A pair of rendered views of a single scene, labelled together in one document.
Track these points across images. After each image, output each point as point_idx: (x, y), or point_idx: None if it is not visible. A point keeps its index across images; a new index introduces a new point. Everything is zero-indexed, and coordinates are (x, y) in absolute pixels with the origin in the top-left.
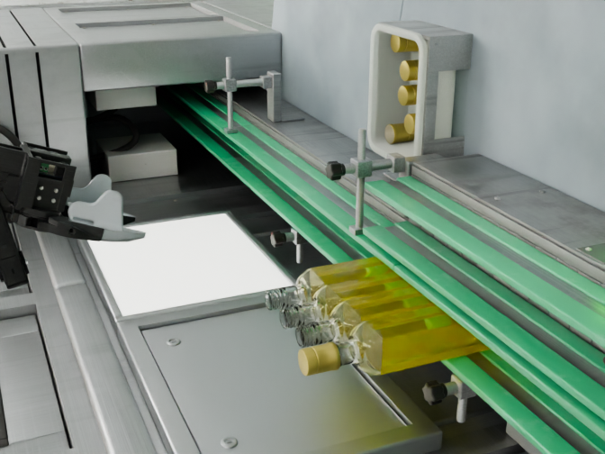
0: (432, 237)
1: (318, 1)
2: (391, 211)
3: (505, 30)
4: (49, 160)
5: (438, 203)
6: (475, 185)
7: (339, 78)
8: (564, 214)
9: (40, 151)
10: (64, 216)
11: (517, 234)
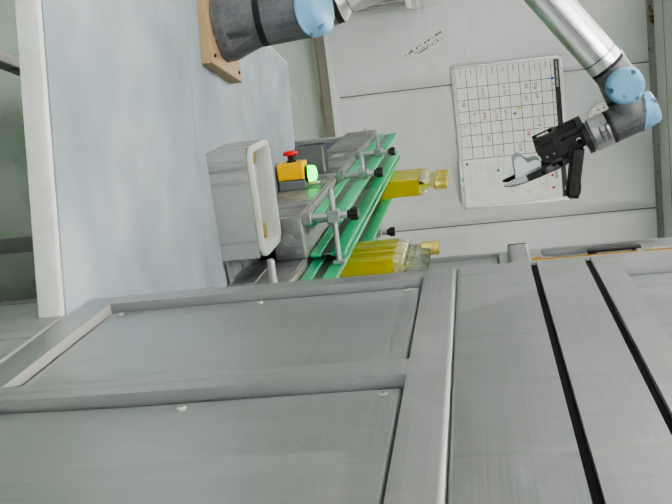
0: (312, 249)
1: (132, 198)
2: (302, 264)
3: (235, 131)
4: (543, 131)
5: (324, 210)
6: (298, 205)
7: (171, 272)
8: (293, 196)
9: (547, 133)
10: (541, 162)
11: (320, 201)
